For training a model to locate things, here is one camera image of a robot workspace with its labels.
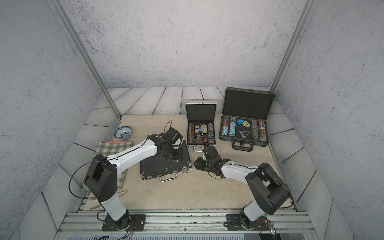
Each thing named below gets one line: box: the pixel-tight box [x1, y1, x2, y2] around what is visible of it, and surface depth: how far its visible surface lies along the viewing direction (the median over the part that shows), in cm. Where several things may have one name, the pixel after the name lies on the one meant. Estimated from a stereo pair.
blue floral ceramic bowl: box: [114, 125, 133, 140], surface depth 110 cm
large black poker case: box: [218, 87, 276, 152], surface depth 108 cm
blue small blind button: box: [236, 118, 244, 126], surface depth 113 cm
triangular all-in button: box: [239, 130, 250, 139], surface depth 106 cm
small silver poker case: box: [186, 100, 217, 153], surface depth 107 cm
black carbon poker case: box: [140, 139, 192, 182], surface depth 89 cm
